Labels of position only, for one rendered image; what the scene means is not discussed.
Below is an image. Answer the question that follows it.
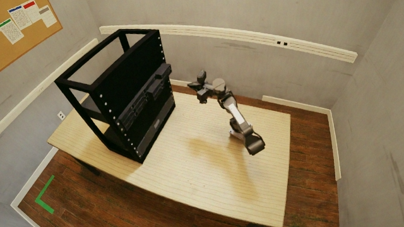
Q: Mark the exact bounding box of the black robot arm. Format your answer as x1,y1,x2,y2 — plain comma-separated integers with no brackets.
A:
197,78,266,156

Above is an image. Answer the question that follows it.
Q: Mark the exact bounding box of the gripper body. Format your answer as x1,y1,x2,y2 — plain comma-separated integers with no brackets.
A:
197,70,215,97

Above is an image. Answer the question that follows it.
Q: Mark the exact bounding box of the black equipment rack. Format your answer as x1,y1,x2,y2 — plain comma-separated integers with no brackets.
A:
55,29,176,164

